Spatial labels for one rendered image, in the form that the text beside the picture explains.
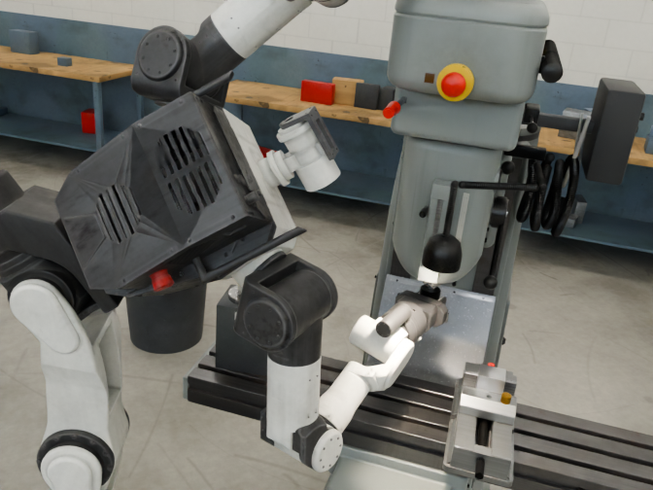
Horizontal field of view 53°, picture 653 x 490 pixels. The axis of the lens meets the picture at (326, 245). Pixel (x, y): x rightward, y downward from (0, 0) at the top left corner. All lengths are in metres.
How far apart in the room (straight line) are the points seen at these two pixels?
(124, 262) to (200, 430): 2.07
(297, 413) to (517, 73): 0.67
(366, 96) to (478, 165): 3.96
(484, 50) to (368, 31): 4.60
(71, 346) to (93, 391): 0.12
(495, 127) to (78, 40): 5.96
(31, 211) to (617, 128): 1.20
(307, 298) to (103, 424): 0.51
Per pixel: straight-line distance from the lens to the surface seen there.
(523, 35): 1.14
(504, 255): 1.86
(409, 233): 1.37
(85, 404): 1.31
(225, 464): 2.85
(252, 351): 1.67
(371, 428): 1.60
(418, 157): 1.32
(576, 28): 5.57
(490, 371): 1.59
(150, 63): 1.11
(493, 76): 1.14
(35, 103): 7.39
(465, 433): 1.51
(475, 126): 1.25
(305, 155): 1.07
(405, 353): 1.29
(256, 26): 1.10
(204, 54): 1.12
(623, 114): 1.59
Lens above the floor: 1.93
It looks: 24 degrees down
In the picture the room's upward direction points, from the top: 5 degrees clockwise
